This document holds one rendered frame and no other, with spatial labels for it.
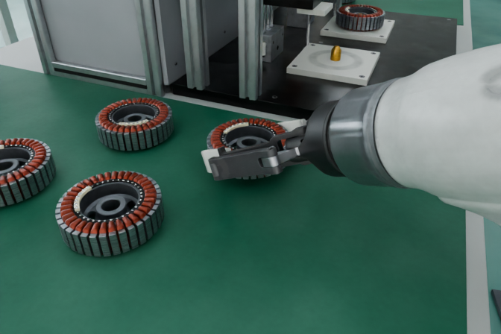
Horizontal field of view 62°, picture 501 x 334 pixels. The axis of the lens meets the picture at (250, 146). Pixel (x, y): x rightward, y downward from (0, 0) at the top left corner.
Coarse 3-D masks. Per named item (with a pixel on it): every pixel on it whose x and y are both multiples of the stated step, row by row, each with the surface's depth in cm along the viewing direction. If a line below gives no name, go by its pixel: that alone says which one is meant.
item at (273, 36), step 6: (270, 30) 84; (276, 30) 84; (282, 30) 86; (264, 36) 81; (270, 36) 81; (276, 36) 83; (282, 36) 87; (270, 42) 82; (276, 42) 84; (282, 42) 88; (270, 48) 82; (276, 48) 85; (282, 48) 88; (270, 54) 83; (276, 54) 86; (264, 60) 84; (270, 60) 84
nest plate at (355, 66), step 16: (304, 48) 87; (320, 48) 87; (352, 48) 87; (304, 64) 80; (320, 64) 80; (336, 64) 80; (352, 64) 80; (368, 64) 80; (336, 80) 76; (352, 80) 75; (368, 80) 76
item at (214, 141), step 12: (240, 120) 59; (252, 120) 59; (264, 120) 59; (216, 132) 57; (228, 132) 57; (240, 132) 59; (252, 132) 59; (264, 132) 58; (276, 132) 57; (216, 144) 54; (228, 144) 58; (240, 144) 56; (252, 144) 58
